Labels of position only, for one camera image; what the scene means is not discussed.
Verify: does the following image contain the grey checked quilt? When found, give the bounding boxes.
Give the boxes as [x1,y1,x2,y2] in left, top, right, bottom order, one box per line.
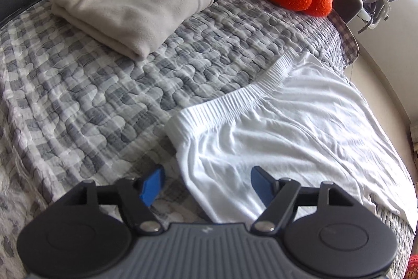
[0,0,417,279]

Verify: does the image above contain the beige garment with navy trim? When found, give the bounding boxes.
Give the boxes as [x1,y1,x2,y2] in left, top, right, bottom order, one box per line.
[49,0,220,62]

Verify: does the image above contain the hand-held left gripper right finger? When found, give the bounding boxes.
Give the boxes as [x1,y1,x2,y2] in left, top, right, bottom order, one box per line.
[250,166,347,232]

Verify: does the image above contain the white shorts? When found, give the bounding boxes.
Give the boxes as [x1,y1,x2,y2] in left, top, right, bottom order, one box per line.
[166,50,415,224]

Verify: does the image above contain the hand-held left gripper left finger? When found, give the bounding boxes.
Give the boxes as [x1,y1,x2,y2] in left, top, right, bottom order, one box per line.
[73,164,165,233]

